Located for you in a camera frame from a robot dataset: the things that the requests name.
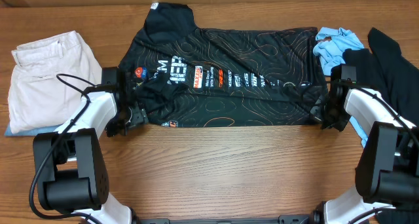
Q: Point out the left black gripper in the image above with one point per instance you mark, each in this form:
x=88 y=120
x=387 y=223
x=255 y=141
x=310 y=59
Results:
x=139 y=118

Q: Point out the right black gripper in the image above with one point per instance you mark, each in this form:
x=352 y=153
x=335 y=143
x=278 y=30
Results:
x=315 y=112

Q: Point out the black printed cycling jersey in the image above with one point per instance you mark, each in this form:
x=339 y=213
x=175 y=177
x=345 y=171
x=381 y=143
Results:
x=191 y=77

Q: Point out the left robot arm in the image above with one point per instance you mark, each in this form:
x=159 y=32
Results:
x=71 y=178

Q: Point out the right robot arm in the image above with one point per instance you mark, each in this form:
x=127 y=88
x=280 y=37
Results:
x=386 y=177

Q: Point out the plain black garment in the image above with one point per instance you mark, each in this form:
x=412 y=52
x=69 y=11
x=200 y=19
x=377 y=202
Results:
x=383 y=66

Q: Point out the light blue shirt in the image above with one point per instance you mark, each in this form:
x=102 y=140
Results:
x=331 y=45

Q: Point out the folded beige trousers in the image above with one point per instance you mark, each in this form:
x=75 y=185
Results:
x=37 y=99

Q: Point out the folded blue jeans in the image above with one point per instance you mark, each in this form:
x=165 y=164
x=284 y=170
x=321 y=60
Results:
x=32 y=132

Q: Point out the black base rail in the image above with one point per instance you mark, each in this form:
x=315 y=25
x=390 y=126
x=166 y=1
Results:
x=226 y=220

